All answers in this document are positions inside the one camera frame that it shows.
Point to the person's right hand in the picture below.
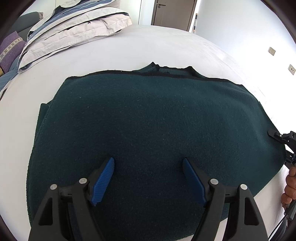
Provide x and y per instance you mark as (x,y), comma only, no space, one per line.
(289,190)

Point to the white bed sheet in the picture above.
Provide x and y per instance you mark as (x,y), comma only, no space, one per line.
(161,46)

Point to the purple patterned cushion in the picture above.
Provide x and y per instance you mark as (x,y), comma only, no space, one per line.
(10,47)

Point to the blue striped pillow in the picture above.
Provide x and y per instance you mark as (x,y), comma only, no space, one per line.
(9,76)

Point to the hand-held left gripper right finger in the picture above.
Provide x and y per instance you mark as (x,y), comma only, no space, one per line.
(193,180)

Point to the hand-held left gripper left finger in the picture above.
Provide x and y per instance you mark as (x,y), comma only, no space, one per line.
(104,180)

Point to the folded blue striped duvet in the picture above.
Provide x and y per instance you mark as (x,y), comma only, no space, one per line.
(69,11)

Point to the brown wooden door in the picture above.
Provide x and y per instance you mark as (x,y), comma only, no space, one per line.
(173,14)

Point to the beige wall socket plate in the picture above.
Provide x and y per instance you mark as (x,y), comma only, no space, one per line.
(272,51)
(291,69)

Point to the light grey pillow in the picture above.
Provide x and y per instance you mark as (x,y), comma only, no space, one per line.
(76,34)

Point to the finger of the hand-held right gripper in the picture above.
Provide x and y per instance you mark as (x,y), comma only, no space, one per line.
(275,134)

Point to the dark green sweater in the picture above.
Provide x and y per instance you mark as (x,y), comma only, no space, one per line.
(148,115)

